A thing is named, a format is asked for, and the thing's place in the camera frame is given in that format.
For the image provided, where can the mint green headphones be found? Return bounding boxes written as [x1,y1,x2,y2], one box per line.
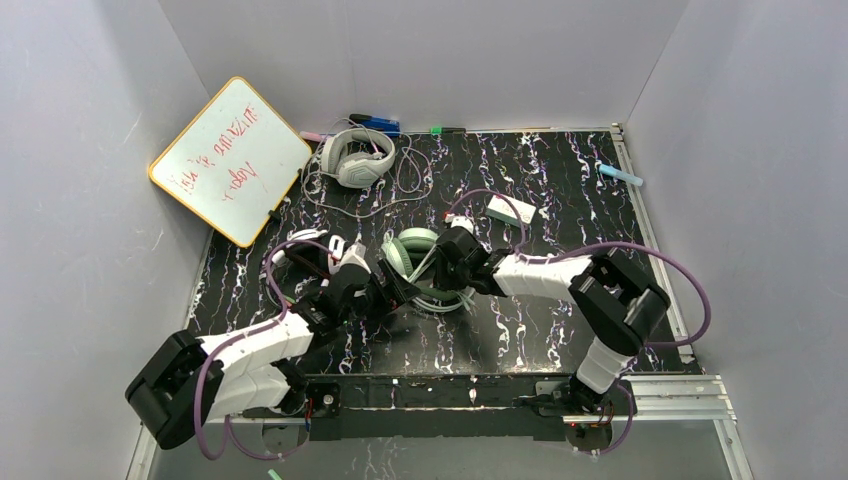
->
[380,227,473,314]

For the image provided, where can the grey white headphones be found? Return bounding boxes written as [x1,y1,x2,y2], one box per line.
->
[319,127,397,189]

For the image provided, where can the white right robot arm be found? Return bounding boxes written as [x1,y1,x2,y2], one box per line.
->
[433,227,671,413]

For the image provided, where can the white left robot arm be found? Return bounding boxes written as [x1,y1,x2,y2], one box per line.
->
[124,260,421,450]

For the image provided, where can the small white red box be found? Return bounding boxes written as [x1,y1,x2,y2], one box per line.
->
[486,196,537,227]

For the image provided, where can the green black marker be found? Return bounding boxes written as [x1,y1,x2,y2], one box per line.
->
[429,126,467,135]

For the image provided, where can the blue marker pen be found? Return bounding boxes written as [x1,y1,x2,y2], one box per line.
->
[348,113,401,137]

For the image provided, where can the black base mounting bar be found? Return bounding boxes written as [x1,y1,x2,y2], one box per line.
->
[307,373,569,441]

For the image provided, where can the light blue pen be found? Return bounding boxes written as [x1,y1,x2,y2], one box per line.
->
[598,164,644,187]

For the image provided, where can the yellow framed whiteboard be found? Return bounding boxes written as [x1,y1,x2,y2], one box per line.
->
[148,76,312,248]

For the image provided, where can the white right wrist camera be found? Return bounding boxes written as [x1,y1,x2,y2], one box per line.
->
[444,213,475,234]

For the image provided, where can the white grey headphone cable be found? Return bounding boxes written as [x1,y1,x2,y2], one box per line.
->
[299,117,435,221]

